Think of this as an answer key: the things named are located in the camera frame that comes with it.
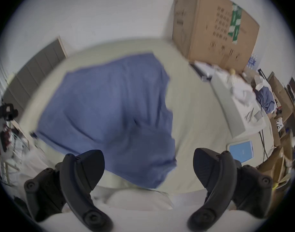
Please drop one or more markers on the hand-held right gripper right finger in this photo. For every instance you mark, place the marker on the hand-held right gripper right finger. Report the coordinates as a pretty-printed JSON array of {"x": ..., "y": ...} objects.
[{"x": 217, "y": 177}]

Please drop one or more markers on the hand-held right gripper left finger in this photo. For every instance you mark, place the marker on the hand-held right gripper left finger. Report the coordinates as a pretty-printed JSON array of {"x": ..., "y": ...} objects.
[{"x": 76, "y": 177}]

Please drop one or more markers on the phone with blue screen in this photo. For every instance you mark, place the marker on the phone with blue screen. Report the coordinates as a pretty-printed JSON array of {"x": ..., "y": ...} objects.
[{"x": 241, "y": 151}]

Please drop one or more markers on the bed with pale green sheet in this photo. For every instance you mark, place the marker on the bed with pale green sheet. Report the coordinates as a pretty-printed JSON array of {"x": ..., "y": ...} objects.
[{"x": 200, "y": 119}]

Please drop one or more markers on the white pillow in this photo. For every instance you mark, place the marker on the white pillow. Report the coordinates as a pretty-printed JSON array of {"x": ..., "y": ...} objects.
[{"x": 137, "y": 198}]

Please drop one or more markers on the blue shirt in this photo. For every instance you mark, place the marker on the blue shirt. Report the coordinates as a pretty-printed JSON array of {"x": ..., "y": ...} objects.
[{"x": 109, "y": 115}]

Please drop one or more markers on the white table with clutter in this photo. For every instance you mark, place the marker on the white table with clutter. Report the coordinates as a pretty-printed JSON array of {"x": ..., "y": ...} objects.
[{"x": 236, "y": 98}]

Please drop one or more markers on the grey padded headboard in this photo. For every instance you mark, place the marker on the grey padded headboard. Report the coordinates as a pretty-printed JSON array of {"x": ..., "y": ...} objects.
[{"x": 34, "y": 71}]

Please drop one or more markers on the large cardboard carton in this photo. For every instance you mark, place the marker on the large cardboard carton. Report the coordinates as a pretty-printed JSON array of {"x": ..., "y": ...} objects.
[{"x": 210, "y": 30}]

